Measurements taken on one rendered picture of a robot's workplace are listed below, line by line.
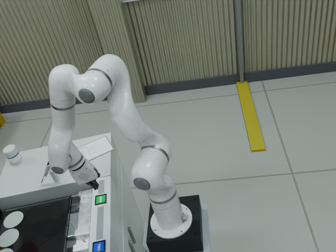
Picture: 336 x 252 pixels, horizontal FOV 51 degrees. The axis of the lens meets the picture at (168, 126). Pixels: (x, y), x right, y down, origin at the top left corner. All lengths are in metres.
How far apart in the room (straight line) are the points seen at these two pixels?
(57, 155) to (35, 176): 0.64
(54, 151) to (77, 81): 0.38
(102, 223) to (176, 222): 0.34
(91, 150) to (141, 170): 0.78
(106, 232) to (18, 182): 0.65
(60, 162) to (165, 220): 0.49
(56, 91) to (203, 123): 2.42
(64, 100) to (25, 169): 0.88
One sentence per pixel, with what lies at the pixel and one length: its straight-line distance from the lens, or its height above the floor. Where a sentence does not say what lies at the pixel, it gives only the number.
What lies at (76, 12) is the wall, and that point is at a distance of 3.79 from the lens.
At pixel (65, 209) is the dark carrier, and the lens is 1.87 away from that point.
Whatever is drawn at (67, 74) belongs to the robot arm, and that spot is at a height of 1.70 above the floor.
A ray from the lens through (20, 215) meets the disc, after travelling 1.98.
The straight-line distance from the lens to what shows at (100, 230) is 1.64.
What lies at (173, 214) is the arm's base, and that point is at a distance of 1.51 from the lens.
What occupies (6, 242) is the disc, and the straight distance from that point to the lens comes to 1.91.
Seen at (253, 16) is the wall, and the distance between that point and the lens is 3.74.
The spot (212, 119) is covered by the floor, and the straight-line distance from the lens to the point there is 3.56.
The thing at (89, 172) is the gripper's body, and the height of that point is 1.18.
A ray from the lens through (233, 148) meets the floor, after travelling 3.23.
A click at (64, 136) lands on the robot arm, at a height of 1.43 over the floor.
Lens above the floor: 2.22
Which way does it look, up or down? 38 degrees down
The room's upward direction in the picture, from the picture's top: 13 degrees counter-clockwise
